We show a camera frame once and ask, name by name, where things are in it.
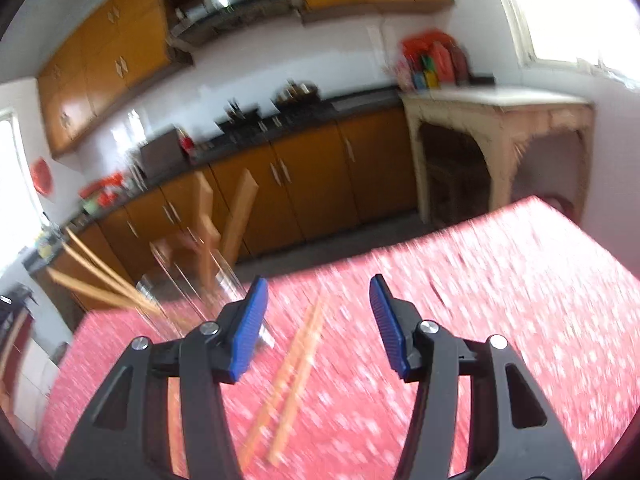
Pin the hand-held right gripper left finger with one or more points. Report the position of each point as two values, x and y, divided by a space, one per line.
247 330

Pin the gas stove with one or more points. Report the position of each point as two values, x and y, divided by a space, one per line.
285 117

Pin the window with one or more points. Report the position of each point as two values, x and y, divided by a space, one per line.
575 10
17 175

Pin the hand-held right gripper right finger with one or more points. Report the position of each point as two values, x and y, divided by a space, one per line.
387 325

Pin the red floral tablecloth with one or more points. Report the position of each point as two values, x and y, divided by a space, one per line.
475 285

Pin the red hanging bag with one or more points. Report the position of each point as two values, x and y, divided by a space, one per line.
42 175

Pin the black kitchen countertop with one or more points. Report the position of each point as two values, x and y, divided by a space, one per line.
360 98

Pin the dark cutting board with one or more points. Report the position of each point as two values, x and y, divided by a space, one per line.
161 152

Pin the red plastic bag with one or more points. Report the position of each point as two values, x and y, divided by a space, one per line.
105 186

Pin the small red bottle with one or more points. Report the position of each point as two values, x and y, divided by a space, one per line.
187 144

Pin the dark brown bottle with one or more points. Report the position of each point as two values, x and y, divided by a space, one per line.
460 65

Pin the large red bottle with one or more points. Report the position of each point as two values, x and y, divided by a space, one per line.
441 65

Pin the green basin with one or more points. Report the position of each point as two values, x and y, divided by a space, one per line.
96 205

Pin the colourful boxes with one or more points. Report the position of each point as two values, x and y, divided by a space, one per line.
425 76

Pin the cream side table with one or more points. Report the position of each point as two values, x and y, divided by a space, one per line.
500 110

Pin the wooden base cabinet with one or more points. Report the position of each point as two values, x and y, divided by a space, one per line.
320 175

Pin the yellow dish soap bottle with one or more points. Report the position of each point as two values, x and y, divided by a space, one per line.
46 248

